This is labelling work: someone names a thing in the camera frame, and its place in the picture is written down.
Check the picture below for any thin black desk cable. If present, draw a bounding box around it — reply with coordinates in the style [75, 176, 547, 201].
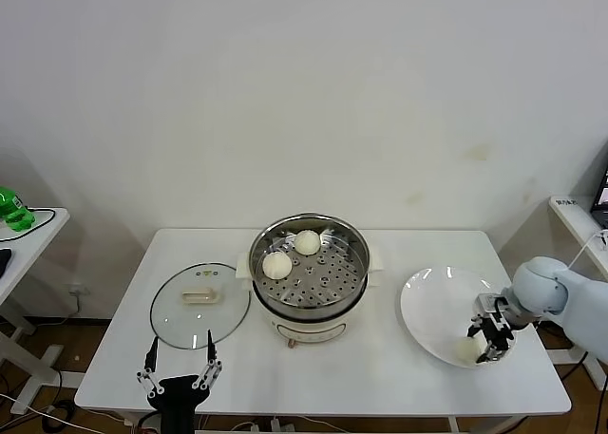
[0, 208, 56, 243]

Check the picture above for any round glass pot lid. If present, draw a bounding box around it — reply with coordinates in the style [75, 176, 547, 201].
[149, 262, 252, 350]

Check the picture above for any cream electric cooker pot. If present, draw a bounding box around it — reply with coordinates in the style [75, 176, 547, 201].
[235, 246, 389, 349]

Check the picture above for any black coiled floor cable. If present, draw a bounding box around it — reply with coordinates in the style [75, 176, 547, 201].
[40, 400, 77, 428]

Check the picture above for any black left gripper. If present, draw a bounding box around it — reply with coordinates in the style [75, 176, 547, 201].
[136, 328, 225, 434]

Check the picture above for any white side desk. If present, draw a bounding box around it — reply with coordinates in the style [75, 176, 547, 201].
[545, 196, 608, 392]
[0, 208, 71, 416]

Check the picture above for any green plastic bottle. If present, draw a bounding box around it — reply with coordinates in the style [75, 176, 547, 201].
[0, 185, 38, 232]

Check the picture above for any white power cable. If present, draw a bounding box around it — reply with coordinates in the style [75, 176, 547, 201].
[567, 232, 608, 269]

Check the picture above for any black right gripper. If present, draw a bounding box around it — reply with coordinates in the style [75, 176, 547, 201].
[466, 295, 523, 364]

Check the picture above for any round white plate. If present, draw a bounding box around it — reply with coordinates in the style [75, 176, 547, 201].
[399, 265, 517, 369]

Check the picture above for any white steamed baozi bun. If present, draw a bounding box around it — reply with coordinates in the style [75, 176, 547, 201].
[453, 338, 484, 367]
[294, 229, 321, 256]
[262, 252, 293, 280]

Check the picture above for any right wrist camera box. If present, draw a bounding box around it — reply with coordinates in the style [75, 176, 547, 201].
[476, 292, 499, 315]

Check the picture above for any black laptop screen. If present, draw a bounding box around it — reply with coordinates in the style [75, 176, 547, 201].
[588, 165, 608, 229]

